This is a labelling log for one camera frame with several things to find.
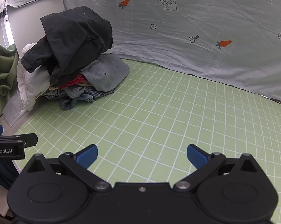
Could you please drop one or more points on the clear plastic bag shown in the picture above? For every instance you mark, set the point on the clear plastic bag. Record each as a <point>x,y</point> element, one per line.
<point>16,112</point>

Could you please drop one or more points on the green grid mat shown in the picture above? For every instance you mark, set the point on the green grid mat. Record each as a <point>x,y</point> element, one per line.
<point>154,112</point>

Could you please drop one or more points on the grey printed bed sheet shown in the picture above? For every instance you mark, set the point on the grey printed bed sheet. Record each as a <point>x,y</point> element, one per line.
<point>189,51</point>

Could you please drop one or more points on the white garment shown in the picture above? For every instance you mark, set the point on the white garment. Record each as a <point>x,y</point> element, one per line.
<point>35,86</point>

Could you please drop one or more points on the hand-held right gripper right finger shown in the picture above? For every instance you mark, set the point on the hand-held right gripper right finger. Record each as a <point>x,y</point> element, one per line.
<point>196,156</point>

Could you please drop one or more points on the plaid garment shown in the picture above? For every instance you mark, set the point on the plaid garment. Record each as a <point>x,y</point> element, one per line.
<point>101,93</point>

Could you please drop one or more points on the white cabinet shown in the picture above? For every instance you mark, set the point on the white cabinet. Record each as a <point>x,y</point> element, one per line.
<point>26,28</point>

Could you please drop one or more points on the grey garment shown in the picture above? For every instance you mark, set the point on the grey garment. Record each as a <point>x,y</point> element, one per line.
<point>108,72</point>

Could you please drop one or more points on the red garment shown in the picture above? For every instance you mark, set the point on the red garment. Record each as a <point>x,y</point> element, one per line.
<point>71,81</point>

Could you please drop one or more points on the black pants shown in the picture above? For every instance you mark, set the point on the black pants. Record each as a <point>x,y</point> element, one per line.
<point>75,37</point>

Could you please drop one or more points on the blue denim garment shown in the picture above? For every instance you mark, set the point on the blue denim garment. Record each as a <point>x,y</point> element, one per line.
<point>73,101</point>

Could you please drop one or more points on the olive green cloth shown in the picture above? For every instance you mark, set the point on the olive green cloth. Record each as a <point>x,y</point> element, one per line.
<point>3,74</point>

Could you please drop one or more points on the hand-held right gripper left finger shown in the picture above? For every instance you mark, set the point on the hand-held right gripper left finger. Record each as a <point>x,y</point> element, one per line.
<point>88,155</point>

